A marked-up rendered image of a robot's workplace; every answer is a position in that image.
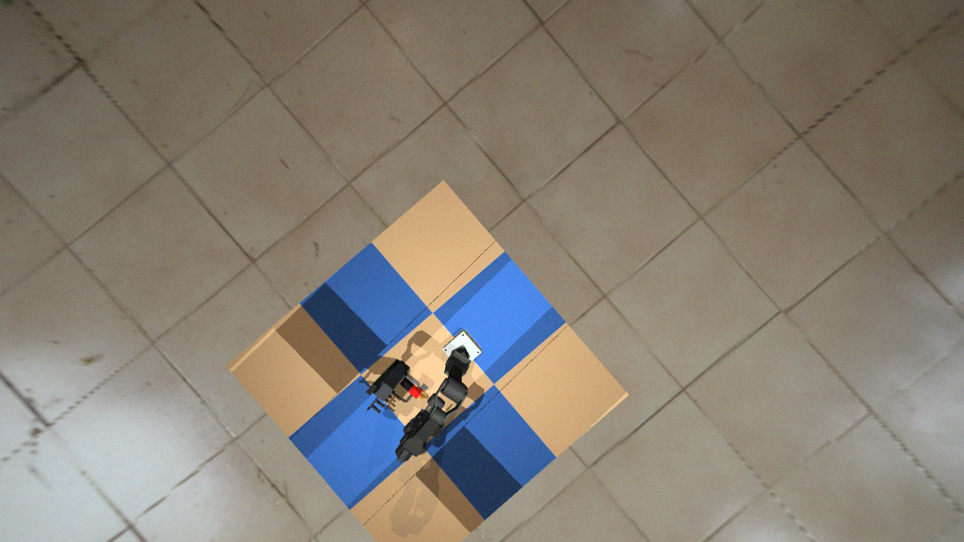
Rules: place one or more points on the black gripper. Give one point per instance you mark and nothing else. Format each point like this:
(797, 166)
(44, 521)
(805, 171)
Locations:
(423, 414)

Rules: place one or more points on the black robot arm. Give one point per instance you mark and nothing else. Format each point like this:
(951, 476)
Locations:
(414, 441)

